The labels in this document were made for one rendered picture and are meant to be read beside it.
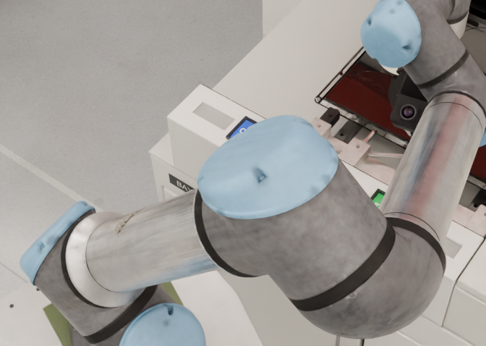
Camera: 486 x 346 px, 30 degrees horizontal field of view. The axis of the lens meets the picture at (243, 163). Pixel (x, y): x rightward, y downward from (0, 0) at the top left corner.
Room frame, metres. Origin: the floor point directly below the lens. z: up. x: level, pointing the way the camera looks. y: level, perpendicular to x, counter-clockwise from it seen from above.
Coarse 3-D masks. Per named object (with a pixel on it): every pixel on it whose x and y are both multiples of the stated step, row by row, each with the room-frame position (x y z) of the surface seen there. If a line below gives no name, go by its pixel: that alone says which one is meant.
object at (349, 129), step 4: (348, 120) 1.08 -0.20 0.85; (348, 124) 1.07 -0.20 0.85; (352, 124) 1.07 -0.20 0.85; (356, 124) 1.07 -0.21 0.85; (344, 128) 1.06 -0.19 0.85; (348, 128) 1.06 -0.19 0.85; (352, 128) 1.06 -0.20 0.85; (356, 128) 1.06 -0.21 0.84; (360, 128) 1.08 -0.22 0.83; (340, 132) 1.05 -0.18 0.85; (344, 132) 1.05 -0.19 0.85; (348, 132) 1.05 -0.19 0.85; (352, 132) 1.06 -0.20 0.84; (356, 132) 1.07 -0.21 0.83; (336, 136) 1.04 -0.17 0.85; (340, 136) 1.04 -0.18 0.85; (344, 136) 1.04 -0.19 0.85; (348, 136) 1.04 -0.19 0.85; (352, 136) 1.06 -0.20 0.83; (344, 140) 1.03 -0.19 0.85; (348, 140) 1.04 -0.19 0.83
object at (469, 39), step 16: (464, 32) 1.24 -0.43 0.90; (480, 32) 1.24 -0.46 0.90; (480, 48) 1.20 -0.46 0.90; (368, 64) 1.17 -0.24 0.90; (480, 64) 1.16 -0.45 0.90; (352, 80) 1.13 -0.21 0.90; (368, 80) 1.13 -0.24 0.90; (384, 80) 1.13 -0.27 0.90; (336, 96) 1.09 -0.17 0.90; (352, 96) 1.09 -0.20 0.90; (368, 96) 1.09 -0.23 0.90; (384, 96) 1.09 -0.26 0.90; (352, 112) 1.06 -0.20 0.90; (368, 112) 1.05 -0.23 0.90; (384, 112) 1.05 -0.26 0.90; (384, 128) 1.01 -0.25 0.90; (400, 128) 1.01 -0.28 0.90; (480, 160) 0.93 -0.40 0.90; (480, 176) 0.90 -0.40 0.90
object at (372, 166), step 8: (336, 144) 1.00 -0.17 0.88; (344, 144) 1.00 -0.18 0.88; (368, 160) 0.96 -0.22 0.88; (376, 160) 0.96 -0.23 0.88; (360, 168) 0.94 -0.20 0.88; (368, 168) 0.94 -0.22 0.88; (376, 168) 0.94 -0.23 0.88; (384, 168) 0.94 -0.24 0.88; (392, 168) 0.94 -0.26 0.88; (376, 176) 0.93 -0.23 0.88; (384, 176) 0.92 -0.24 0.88; (392, 176) 0.92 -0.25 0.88; (456, 208) 0.85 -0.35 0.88; (464, 208) 0.85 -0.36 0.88; (456, 216) 0.83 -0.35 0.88; (464, 216) 0.83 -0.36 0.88; (464, 224) 0.82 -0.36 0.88
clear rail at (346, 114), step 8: (320, 104) 1.08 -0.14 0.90; (328, 104) 1.07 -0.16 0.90; (344, 112) 1.05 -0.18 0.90; (352, 120) 1.04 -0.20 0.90; (360, 120) 1.03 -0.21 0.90; (368, 128) 1.02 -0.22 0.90; (376, 128) 1.01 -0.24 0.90; (384, 136) 1.00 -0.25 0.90; (392, 136) 0.99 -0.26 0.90; (400, 144) 0.98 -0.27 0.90; (408, 144) 0.97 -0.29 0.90; (472, 176) 0.90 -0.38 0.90; (472, 184) 0.89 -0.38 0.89; (480, 184) 0.88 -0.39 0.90
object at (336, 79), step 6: (360, 48) 1.21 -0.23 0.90; (354, 54) 1.19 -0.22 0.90; (360, 54) 1.19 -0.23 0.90; (354, 60) 1.18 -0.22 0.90; (348, 66) 1.16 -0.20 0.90; (336, 78) 1.13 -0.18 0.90; (330, 84) 1.12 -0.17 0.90; (336, 84) 1.13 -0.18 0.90; (324, 90) 1.11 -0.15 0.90; (330, 90) 1.11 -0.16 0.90; (318, 96) 1.09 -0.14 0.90; (324, 96) 1.10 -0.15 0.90
